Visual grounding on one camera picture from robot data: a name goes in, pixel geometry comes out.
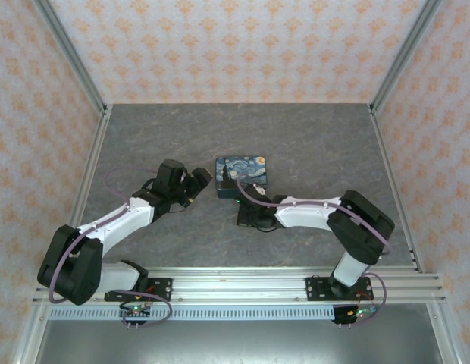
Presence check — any circuit board with leds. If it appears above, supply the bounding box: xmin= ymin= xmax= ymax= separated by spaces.
xmin=121 ymin=303 xmax=152 ymax=319
xmin=346 ymin=305 xmax=377 ymax=319

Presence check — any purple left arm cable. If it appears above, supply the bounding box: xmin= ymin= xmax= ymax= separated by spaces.
xmin=48 ymin=165 xmax=162 ymax=304

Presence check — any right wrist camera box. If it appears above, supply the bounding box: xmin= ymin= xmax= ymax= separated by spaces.
xmin=240 ymin=183 xmax=268 ymax=206

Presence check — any grey metal panel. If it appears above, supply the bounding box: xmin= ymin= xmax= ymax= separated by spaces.
xmin=30 ymin=320 xmax=448 ymax=364

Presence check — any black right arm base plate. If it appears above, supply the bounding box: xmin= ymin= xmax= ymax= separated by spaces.
xmin=305 ymin=276 xmax=372 ymax=303

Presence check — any aluminium frame post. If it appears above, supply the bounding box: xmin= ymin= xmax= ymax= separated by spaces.
xmin=33 ymin=0 xmax=109 ymax=115
xmin=369 ymin=0 xmax=443 ymax=113

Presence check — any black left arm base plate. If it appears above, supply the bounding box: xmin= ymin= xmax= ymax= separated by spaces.
xmin=104 ymin=278 xmax=174 ymax=303

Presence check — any aluminium table side rail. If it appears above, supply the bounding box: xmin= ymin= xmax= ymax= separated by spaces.
xmin=67 ymin=105 xmax=114 ymax=232
xmin=369 ymin=105 xmax=424 ymax=274

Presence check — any starry night print tin box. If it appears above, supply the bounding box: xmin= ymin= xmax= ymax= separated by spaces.
xmin=214 ymin=155 xmax=270 ymax=200

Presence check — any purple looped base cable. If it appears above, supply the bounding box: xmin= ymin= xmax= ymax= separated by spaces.
xmin=119 ymin=290 xmax=173 ymax=327
xmin=339 ymin=271 xmax=390 ymax=326

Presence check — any aluminium mounting rail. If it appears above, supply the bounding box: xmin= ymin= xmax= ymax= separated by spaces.
xmin=33 ymin=266 xmax=444 ymax=304

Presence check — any slotted grey cable duct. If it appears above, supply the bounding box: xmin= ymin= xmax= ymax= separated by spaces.
xmin=48 ymin=305 xmax=424 ymax=322

